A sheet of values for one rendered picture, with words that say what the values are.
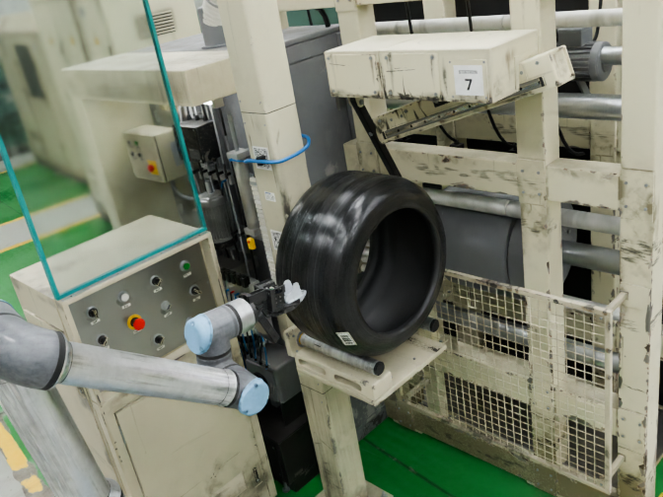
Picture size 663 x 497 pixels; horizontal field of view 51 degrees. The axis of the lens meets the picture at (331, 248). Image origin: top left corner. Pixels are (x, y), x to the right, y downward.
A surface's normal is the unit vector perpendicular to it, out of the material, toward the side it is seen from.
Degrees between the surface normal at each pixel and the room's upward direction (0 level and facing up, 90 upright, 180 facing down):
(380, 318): 16
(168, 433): 90
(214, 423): 90
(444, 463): 0
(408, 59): 90
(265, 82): 90
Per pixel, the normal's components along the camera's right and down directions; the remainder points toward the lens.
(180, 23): 0.62, 0.22
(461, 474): -0.16, -0.90
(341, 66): -0.69, 0.39
